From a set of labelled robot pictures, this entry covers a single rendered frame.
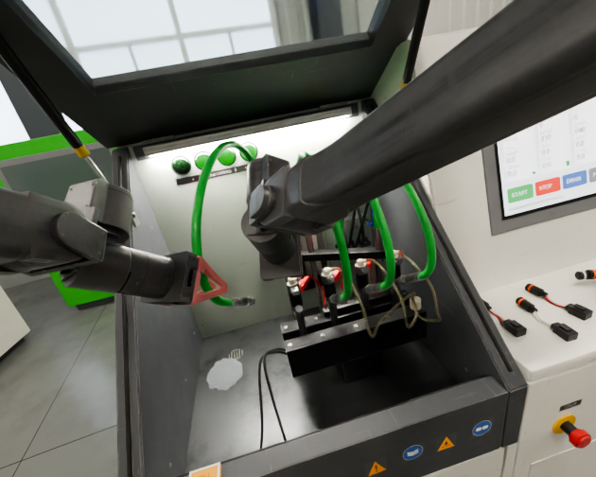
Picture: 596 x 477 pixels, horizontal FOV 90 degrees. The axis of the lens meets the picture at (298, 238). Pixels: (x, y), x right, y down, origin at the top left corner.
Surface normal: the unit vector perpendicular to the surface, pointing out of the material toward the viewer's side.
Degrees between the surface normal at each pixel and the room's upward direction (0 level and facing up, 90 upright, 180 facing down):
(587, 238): 76
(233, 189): 90
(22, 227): 90
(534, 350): 0
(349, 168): 63
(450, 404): 0
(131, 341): 43
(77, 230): 88
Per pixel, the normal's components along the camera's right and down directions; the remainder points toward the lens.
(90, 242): 0.98, -0.20
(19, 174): 0.19, 0.36
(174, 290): -0.60, -0.28
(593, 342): -0.18, -0.90
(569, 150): 0.15, 0.14
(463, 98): -0.84, -0.11
